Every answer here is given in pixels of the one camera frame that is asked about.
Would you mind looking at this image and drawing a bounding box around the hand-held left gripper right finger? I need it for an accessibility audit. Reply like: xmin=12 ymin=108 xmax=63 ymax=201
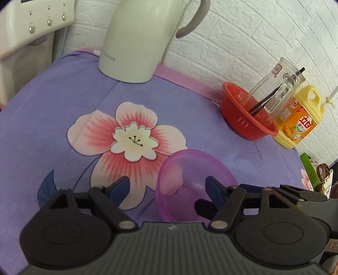
xmin=205 ymin=176 xmax=300 ymax=234

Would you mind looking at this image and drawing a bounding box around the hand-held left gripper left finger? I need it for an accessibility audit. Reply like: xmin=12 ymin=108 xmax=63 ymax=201
xmin=40 ymin=176 xmax=138 ymax=234

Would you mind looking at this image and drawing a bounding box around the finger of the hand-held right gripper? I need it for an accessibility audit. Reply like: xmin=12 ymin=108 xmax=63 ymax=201
xmin=195 ymin=199 xmax=220 ymax=221
xmin=238 ymin=184 xmax=284 ymax=210

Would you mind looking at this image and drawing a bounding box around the purple translucent plastic bowl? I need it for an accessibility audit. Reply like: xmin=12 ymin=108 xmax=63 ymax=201
xmin=155 ymin=149 xmax=239 ymax=223

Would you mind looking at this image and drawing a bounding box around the beige tote bag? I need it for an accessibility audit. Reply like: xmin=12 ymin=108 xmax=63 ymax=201
xmin=315 ymin=162 xmax=335 ymax=197

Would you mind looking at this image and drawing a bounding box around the green box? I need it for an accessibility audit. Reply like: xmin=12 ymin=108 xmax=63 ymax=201
xmin=300 ymin=153 xmax=323 ymax=191

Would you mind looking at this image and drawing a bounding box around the red plastic colander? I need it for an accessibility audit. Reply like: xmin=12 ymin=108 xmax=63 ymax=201
xmin=221 ymin=82 xmax=279 ymax=141

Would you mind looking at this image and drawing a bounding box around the yellow dish soap bottle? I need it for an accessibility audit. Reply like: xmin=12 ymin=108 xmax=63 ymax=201
xmin=273 ymin=85 xmax=338 ymax=150

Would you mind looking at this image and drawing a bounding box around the purple floral tablecloth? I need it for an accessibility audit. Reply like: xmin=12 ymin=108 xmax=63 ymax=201
xmin=0 ymin=48 xmax=315 ymax=267

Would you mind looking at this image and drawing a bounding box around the black straw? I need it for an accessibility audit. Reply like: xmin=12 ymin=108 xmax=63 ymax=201
xmin=249 ymin=67 xmax=306 ymax=116

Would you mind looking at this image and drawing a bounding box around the clear glass carafe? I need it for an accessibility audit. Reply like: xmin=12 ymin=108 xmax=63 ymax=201
xmin=244 ymin=57 xmax=307 ymax=120

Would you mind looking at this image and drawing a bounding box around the white thermos jug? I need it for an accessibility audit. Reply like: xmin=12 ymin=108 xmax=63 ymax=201
xmin=98 ymin=0 xmax=212 ymax=84

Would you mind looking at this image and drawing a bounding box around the white water dispenser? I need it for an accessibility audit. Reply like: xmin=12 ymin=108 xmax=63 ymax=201
xmin=0 ymin=0 xmax=76 ymax=104

